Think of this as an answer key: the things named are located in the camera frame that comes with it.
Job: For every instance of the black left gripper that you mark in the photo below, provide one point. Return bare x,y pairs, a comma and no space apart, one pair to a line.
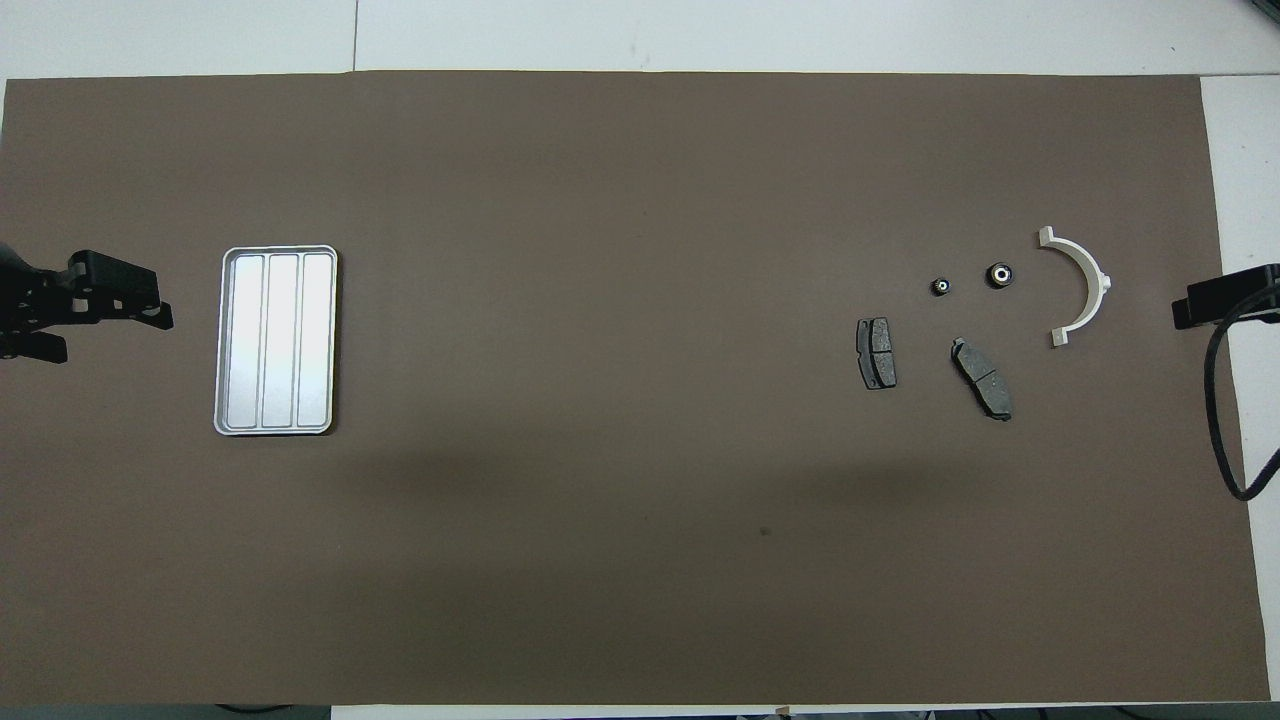
30,300

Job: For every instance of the silver metal tray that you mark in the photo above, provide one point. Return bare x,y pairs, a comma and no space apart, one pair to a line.
275,340

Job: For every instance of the curved dark brake pad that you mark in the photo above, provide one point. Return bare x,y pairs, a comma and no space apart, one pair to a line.
982,378

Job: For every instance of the rectangular dark brake pad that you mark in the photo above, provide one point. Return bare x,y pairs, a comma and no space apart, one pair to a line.
876,353

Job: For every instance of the brown table mat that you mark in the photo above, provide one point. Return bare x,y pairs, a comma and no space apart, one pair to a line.
640,550

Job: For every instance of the white semicircular bracket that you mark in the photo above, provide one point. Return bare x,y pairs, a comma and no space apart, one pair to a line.
1097,285

